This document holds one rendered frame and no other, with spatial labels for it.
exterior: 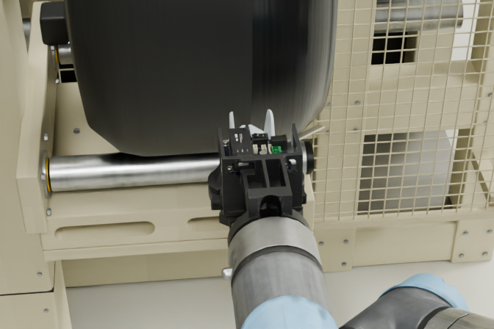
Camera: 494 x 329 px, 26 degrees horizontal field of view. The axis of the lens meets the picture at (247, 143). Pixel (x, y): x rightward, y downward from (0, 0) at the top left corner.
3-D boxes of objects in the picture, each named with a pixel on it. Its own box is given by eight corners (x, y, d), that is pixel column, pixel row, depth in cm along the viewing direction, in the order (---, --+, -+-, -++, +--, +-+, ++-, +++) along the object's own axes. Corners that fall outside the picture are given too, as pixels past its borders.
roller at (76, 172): (43, 157, 140) (45, 192, 140) (39, 156, 135) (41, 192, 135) (308, 140, 142) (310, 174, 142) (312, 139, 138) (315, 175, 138)
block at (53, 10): (43, 47, 151) (38, 19, 148) (44, 29, 155) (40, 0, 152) (70, 45, 152) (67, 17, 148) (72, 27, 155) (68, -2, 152)
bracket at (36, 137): (25, 235, 136) (14, 178, 130) (40, 54, 166) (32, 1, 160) (51, 233, 136) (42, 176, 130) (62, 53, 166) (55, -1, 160)
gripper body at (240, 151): (297, 118, 97) (317, 195, 87) (296, 195, 102) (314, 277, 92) (213, 123, 96) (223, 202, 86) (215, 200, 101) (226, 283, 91)
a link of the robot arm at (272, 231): (323, 313, 88) (223, 320, 88) (314, 277, 92) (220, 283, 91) (325, 241, 84) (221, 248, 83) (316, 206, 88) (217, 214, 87)
